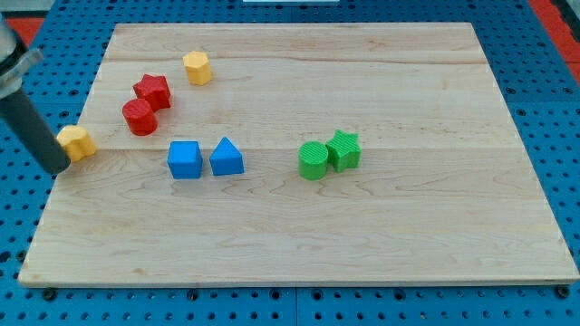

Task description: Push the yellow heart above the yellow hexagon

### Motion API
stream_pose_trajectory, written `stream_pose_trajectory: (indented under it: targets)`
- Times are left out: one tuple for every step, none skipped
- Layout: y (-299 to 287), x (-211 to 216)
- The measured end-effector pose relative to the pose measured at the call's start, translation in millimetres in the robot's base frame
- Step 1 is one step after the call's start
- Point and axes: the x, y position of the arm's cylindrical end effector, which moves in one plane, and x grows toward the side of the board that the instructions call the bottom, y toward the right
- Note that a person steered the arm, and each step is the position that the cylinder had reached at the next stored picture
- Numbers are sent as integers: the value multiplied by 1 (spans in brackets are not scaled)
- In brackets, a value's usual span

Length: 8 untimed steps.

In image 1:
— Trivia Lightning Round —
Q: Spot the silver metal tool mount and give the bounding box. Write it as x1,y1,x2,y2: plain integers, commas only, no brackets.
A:
1,15,44,99

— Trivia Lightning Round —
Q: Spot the green cylinder block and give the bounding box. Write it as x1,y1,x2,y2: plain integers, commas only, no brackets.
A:
298,141,329,180

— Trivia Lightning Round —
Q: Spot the blue cube block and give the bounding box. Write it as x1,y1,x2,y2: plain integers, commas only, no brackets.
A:
167,140,203,179

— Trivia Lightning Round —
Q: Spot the green star block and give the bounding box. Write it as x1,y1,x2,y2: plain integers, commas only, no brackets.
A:
325,129,362,173

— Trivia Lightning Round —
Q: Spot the yellow heart block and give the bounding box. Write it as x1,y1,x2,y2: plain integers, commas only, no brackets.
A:
56,125,97,162

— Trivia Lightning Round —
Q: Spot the yellow hexagon block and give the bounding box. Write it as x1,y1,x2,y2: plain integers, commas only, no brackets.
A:
183,51,212,85

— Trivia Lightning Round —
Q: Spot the red cylinder block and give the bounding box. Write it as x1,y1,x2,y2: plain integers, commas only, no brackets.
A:
121,99,158,136

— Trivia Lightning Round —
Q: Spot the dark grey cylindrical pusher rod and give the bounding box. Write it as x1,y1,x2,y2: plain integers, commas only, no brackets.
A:
1,88,71,175

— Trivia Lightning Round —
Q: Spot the blue triangle block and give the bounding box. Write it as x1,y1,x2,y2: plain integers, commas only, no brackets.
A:
209,137,245,176

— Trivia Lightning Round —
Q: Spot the light wooden board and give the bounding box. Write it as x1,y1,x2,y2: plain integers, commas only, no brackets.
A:
19,23,579,288

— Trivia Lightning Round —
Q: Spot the red star block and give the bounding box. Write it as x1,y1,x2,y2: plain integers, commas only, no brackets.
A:
132,74,171,112

